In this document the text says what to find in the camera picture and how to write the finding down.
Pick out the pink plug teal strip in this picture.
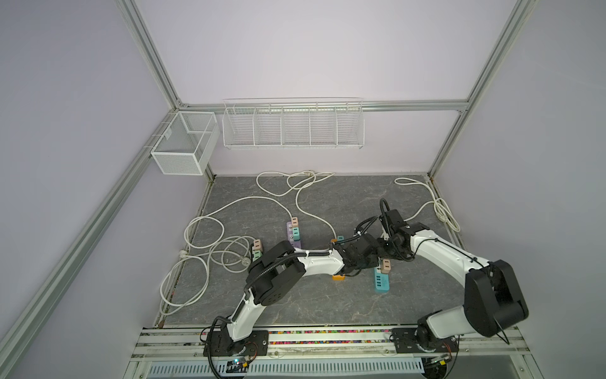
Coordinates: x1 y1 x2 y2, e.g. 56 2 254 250
380 259 391 275

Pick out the teal power strip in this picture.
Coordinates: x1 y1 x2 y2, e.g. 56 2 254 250
374 267 390 293

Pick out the orange power strip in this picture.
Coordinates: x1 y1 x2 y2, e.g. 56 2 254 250
331 237 346 281

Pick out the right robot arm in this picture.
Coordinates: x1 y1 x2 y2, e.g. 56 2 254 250
380 198 530 352

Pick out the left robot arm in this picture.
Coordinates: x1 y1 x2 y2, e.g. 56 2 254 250
226 234 383 342

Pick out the green plug on black strip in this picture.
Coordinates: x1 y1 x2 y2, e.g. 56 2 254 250
252 250 263 262

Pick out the pink plug on black strip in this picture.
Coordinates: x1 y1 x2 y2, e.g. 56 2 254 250
252 239 263 251

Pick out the purple power strip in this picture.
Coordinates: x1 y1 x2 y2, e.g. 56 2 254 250
287 221 301 249

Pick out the white mesh box basket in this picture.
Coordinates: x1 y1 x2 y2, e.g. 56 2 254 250
151 111 220 176

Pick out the white cable of teal strip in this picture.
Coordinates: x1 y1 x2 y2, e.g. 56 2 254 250
401 177 461 233

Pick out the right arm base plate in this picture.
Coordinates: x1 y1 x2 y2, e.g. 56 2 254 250
389 327 459 354

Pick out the white vented cable duct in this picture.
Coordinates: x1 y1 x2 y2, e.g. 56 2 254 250
143 357 425 378

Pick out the white wire wall basket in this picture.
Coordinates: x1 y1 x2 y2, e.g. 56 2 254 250
223 97 365 149

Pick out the aluminium front rail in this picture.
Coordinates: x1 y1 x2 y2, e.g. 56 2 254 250
131 325 530 361

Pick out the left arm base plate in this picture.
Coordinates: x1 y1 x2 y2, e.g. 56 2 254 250
204 329 269 358

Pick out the white cable of black strip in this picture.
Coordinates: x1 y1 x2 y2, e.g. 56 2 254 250
158 215 257 317

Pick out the white cable of purple strip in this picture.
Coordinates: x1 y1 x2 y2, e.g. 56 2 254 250
183 170 323 252

